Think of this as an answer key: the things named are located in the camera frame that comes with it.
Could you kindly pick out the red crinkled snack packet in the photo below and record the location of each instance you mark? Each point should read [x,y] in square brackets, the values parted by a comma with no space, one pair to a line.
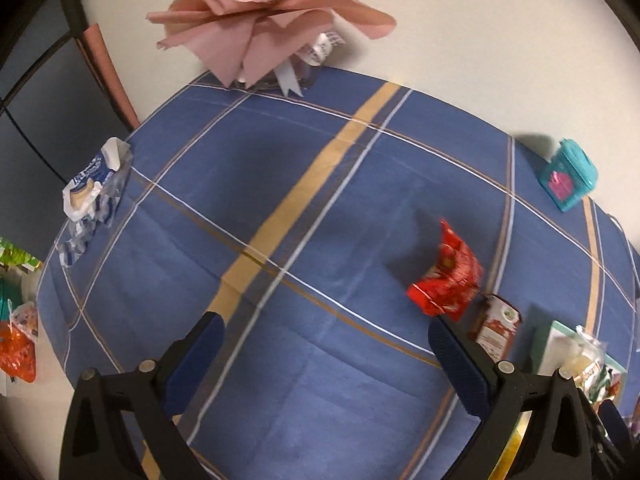
[452,282]

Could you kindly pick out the yellow cake snack packet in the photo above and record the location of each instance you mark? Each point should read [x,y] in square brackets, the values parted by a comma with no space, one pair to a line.
[507,457]

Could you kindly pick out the white tray green rim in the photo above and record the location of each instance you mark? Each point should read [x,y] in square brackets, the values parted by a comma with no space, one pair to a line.
[549,349]

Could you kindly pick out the teal pink toy house box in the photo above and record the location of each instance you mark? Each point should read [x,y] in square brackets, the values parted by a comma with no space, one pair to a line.
[569,176]

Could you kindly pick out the blue plaid tablecloth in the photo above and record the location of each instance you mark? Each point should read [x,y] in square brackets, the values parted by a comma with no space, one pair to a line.
[303,222]

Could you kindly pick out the clear wrapped round pastry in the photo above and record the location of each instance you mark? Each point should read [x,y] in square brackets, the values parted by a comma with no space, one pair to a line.
[585,359]

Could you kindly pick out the red white snack packet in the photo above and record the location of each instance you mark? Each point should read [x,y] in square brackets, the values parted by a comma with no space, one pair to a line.
[497,326]

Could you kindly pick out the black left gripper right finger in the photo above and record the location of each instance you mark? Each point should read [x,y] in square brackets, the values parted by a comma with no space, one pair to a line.
[564,439]

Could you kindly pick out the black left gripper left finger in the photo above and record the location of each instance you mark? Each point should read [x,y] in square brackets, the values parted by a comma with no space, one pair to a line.
[96,442]

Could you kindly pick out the pink flower bouquet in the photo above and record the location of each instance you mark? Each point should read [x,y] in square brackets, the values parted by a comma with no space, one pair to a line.
[247,40]

